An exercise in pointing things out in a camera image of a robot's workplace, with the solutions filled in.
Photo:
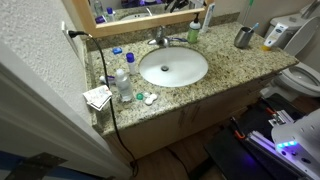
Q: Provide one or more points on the white paper cards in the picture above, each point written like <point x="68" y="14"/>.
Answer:
<point x="97" y="97"/>

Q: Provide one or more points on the purple toothbrush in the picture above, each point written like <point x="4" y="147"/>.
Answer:
<point x="178" y="39"/>

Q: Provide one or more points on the white toilet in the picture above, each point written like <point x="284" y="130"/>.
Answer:
<point x="296" y="76"/>

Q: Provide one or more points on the tall white tube orange cap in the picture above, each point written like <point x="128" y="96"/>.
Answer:
<point x="275" y="36"/>

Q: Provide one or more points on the black robot cart platform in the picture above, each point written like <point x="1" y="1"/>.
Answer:
<point x="226" y="153"/>

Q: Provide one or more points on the white wall outlet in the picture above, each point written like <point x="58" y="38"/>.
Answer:
<point x="68" y="35"/>

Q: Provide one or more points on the steel cup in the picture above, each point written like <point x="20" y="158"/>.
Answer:
<point x="242" y="38"/>

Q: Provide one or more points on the small purple tube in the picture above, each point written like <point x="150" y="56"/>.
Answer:
<point x="107" y="79"/>

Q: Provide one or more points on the chrome sink tap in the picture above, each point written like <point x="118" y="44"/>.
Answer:
<point x="160" y="37"/>

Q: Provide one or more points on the small white bottle blue cap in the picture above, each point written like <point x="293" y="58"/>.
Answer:
<point x="131" y="63"/>

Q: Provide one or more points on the white blue toothpaste tube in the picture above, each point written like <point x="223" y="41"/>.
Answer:
<point x="208" y="18"/>

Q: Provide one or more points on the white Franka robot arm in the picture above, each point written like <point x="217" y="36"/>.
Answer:
<point x="300" y="140"/>

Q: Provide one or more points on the white oval sink basin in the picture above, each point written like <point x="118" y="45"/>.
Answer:
<point x="173" y="66"/>

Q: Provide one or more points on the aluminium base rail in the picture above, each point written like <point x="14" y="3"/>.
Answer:
<point x="263" y="140"/>

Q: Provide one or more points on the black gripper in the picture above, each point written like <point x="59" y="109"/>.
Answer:
<point x="180" y="1"/>

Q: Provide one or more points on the black orange clamp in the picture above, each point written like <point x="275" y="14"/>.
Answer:
<point x="237" y="129"/>
<point x="270" y="111"/>

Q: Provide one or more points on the blue toothbrush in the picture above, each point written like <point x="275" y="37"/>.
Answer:
<point x="254" y="26"/>

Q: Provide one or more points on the green soap pump bottle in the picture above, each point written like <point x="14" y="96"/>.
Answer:
<point x="193" y="31"/>

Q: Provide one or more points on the beige vanity cabinet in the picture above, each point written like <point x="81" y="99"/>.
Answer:
<point x="173" y="123"/>

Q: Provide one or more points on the white green contact lens case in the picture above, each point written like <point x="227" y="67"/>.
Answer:
<point x="148" y="98"/>

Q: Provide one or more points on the white door frame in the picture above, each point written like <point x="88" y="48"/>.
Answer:
<point x="50" y="133"/>

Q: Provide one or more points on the clear plastic water bottle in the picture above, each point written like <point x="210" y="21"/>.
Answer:
<point x="124" y="85"/>

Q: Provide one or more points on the wooden framed mirror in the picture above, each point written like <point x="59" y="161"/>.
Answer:
<point x="133" y="23"/>

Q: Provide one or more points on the small blue case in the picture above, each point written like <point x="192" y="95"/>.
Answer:
<point x="117" y="51"/>

